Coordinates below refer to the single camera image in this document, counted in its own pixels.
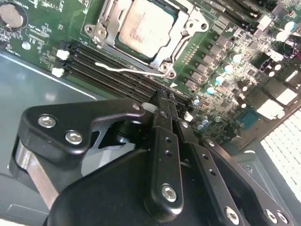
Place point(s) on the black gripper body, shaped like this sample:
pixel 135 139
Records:
pixel 105 195

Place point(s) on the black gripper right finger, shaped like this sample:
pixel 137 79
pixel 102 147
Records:
pixel 209 169

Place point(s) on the silver CPU plate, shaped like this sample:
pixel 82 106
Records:
pixel 145 26

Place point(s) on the metal socket cover frame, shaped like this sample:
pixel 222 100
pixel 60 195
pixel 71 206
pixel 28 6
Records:
pixel 174 35

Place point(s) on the thin metal locking lever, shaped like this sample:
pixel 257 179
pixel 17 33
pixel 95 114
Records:
pixel 100 64

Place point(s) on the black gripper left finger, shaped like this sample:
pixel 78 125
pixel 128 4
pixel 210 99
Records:
pixel 58 127

